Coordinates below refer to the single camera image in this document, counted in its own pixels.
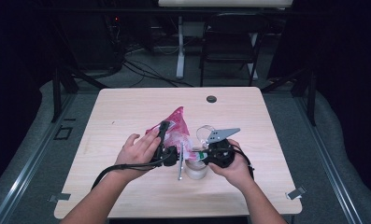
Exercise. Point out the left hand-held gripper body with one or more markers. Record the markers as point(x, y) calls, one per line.
point(169, 155)

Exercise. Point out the black curtain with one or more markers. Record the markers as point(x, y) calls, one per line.
point(15, 77)
point(351, 77)

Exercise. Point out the person's left hand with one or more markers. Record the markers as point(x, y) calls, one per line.
point(136, 155)

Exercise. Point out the dark equipment cabinet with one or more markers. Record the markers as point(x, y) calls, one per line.
point(89, 40)

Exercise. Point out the grey tape strip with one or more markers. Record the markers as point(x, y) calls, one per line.
point(59, 197)
point(296, 193)

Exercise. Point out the person's right hand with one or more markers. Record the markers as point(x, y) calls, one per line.
point(239, 174)

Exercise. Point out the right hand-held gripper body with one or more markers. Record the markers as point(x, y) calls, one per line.
point(220, 154)

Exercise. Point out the black folding chair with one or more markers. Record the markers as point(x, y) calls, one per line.
point(230, 34)

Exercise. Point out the pale grey box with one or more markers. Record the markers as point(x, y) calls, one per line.
point(193, 29)

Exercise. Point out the black metal stand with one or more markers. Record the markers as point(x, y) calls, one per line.
point(57, 93)
point(311, 99)

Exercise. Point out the black tape square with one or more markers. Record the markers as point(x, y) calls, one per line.
point(58, 133)

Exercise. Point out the glass jar with white powder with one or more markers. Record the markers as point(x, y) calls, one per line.
point(195, 171)

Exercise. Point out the pink and white plastic bag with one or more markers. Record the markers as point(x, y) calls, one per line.
point(178, 124)

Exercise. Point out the metal floor rail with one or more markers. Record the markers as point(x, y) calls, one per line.
point(27, 161)
point(329, 161)

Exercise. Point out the white desk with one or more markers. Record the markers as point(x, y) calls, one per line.
point(223, 3)

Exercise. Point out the round table grommet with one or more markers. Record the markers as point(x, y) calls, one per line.
point(211, 99)

